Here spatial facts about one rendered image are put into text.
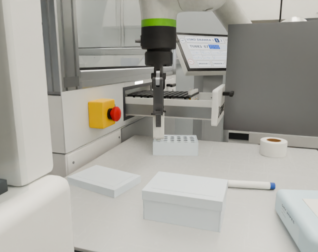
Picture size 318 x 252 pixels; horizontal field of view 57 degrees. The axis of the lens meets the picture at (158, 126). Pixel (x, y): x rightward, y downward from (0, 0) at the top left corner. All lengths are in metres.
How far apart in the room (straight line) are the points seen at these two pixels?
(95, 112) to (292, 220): 0.52
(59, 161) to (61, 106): 0.14
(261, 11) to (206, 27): 1.72
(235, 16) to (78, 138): 0.80
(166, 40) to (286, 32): 0.48
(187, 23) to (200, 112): 1.82
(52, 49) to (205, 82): 1.39
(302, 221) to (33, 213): 0.34
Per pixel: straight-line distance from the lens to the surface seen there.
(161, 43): 0.75
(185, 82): 2.66
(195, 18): 2.67
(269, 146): 0.83
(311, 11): 4.30
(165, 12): 0.76
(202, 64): 1.85
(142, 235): 0.46
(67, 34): 0.72
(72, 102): 0.73
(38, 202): 0.26
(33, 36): 0.28
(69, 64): 0.72
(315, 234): 0.43
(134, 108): 0.98
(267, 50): 1.10
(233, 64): 1.10
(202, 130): 2.00
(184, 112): 0.93
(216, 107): 0.90
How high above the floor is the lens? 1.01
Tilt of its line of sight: 12 degrees down
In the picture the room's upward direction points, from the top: straight up
